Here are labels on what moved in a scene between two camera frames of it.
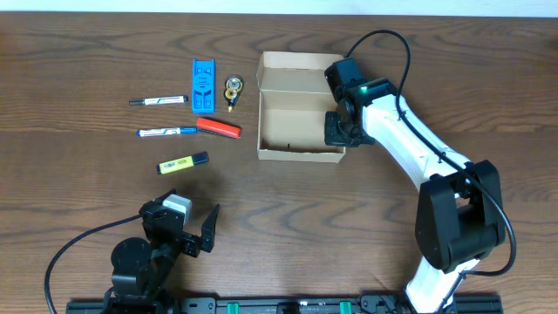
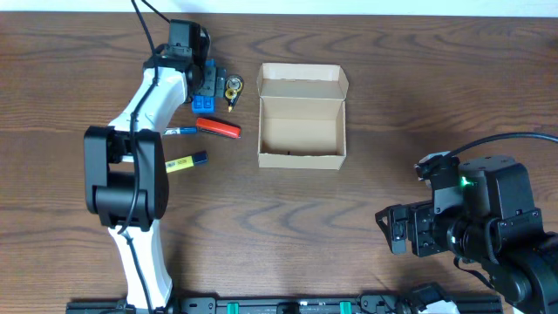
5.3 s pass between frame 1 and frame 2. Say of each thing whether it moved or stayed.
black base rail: stayed
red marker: stayed
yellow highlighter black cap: stayed
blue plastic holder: stayed
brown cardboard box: moved
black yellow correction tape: stayed
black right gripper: moved
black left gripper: moved
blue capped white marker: stayed
